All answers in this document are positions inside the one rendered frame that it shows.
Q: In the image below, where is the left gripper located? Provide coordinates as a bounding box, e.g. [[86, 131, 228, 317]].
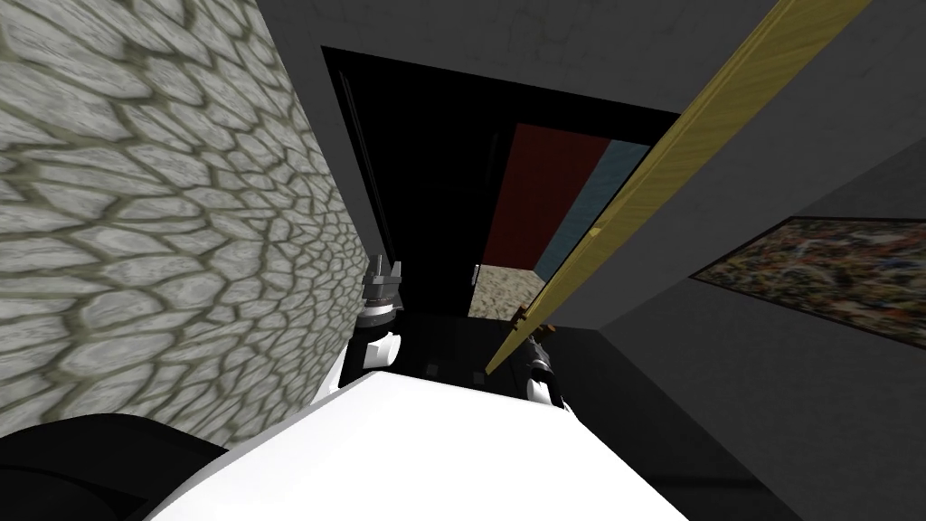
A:
[[364, 253, 404, 302]]

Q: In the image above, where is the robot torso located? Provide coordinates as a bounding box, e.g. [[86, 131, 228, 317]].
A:
[[143, 363, 690, 521]]

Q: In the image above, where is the yellow wooden door leaf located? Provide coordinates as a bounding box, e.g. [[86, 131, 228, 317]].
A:
[[483, 0, 874, 376]]

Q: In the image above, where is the brown door handle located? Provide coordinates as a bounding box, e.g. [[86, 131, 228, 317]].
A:
[[509, 306, 558, 340]]

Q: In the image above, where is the dark framed wall picture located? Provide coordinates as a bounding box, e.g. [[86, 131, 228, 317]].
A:
[[689, 214, 926, 350]]

